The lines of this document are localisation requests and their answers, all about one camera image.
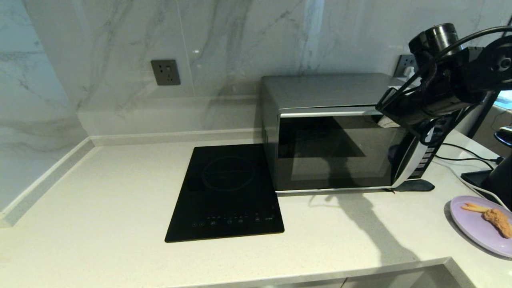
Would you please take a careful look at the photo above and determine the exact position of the grey double wall socket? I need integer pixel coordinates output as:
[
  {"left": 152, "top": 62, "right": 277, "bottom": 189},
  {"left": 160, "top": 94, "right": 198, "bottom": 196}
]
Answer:
[{"left": 394, "top": 55, "right": 418, "bottom": 77}]

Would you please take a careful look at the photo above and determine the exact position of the black induction cooktop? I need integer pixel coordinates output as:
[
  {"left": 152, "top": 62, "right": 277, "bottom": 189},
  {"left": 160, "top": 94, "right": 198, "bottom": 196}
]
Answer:
[{"left": 164, "top": 143, "right": 285, "bottom": 243}]

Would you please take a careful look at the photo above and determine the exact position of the black glass microwave door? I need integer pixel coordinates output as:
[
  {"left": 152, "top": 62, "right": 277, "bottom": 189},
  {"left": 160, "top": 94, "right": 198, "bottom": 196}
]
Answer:
[{"left": 275, "top": 106, "right": 425, "bottom": 194}]

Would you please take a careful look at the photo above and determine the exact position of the dark round background object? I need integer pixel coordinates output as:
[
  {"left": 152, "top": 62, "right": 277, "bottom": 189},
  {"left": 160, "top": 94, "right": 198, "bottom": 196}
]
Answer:
[{"left": 495, "top": 126, "right": 512, "bottom": 146}]

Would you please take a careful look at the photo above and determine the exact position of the black mat under microwave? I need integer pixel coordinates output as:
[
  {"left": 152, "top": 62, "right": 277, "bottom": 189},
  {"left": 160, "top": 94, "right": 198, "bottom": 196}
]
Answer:
[{"left": 394, "top": 179, "right": 436, "bottom": 193}]

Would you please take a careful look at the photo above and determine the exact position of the black stand with base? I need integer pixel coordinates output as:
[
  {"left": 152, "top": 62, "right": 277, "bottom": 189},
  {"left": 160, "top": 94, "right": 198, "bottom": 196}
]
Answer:
[{"left": 462, "top": 156, "right": 512, "bottom": 200}]

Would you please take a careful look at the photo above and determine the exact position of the purple plate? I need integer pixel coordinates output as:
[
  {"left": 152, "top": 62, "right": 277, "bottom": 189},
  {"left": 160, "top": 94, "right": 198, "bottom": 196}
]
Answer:
[{"left": 450, "top": 195, "right": 512, "bottom": 258}]

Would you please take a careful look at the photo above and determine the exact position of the grey single wall socket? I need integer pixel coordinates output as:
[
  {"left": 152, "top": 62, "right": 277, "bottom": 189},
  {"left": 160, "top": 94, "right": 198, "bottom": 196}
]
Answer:
[{"left": 151, "top": 60, "right": 181, "bottom": 86}]

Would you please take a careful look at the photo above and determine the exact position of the black power cable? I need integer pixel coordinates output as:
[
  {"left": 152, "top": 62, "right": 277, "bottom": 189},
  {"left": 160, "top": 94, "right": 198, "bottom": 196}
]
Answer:
[{"left": 436, "top": 143, "right": 505, "bottom": 164}]

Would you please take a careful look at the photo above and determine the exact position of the silver microwave oven body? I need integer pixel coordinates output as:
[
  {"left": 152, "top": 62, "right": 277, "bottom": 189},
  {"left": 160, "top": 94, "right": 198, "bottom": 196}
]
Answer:
[{"left": 261, "top": 73, "right": 456, "bottom": 194}]

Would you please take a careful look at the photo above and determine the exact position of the dark door frame post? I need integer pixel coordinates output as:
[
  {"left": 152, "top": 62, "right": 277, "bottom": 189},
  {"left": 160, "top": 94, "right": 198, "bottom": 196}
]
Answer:
[{"left": 460, "top": 91, "right": 500, "bottom": 137}]

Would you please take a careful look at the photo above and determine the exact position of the fried chicken piece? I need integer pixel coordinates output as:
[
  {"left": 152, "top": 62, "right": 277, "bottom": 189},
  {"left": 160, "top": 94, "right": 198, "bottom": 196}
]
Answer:
[{"left": 482, "top": 209, "right": 512, "bottom": 239}]

